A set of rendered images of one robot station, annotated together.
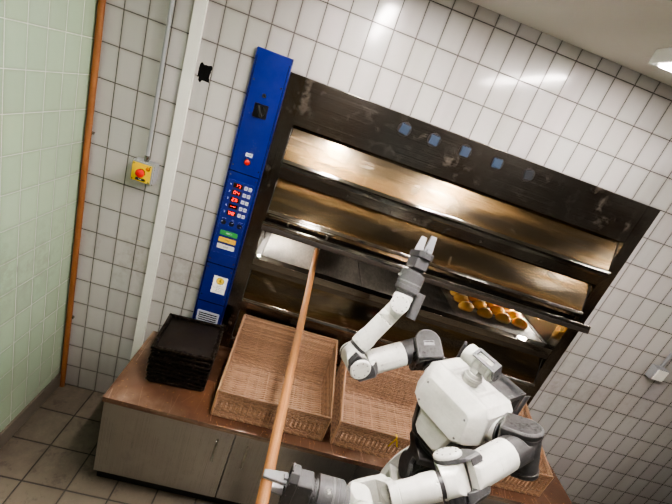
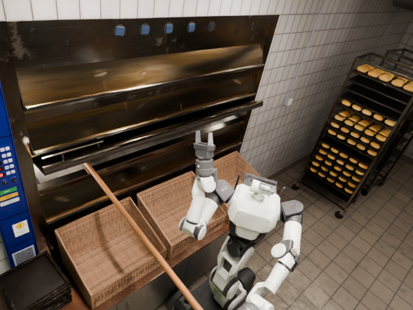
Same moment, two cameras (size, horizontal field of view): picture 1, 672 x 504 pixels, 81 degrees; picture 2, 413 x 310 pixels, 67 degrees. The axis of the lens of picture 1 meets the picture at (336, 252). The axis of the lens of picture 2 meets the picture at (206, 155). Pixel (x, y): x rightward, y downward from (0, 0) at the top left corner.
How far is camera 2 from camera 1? 0.80 m
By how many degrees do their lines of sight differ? 40
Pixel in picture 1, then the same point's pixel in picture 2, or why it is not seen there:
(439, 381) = (244, 210)
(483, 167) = (184, 34)
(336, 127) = (60, 55)
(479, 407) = (271, 211)
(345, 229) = (104, 128)
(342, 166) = (81, 84)
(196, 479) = not seen: outside the picture
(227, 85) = not seen: outside the picture
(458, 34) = not seen: outside the picture
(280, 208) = (43, 144)
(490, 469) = (298, 243)
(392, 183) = (126, 77)
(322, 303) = (107, 182)
